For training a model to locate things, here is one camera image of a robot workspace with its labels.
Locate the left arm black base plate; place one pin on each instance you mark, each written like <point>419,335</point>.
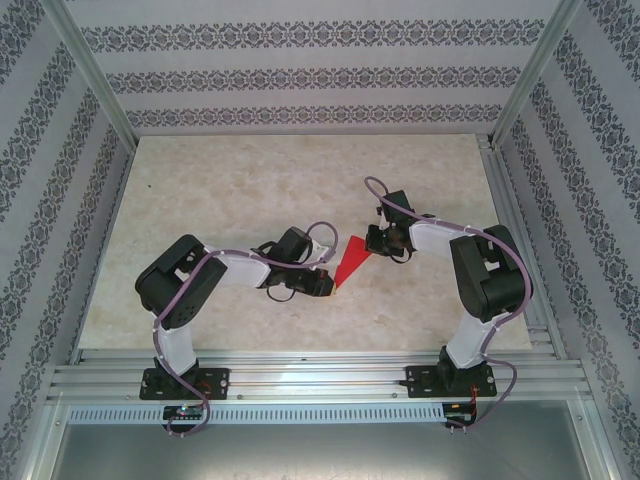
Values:
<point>217,382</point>

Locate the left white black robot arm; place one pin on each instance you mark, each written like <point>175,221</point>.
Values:
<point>160,285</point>

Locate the grey sheet metal panel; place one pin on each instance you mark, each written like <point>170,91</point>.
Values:
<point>320,452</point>

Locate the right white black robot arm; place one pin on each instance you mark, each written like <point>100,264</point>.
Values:
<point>490,285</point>

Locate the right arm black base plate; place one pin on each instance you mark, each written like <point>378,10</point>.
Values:
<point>417,382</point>

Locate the aluminium table edge rail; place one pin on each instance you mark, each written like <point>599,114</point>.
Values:
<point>506,200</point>

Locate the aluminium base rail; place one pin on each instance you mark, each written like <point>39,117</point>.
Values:
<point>320,375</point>

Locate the aluminium frame post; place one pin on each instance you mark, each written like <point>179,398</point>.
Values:
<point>534,70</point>
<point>97,70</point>

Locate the red cloth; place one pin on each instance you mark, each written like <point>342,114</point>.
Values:
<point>350,260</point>

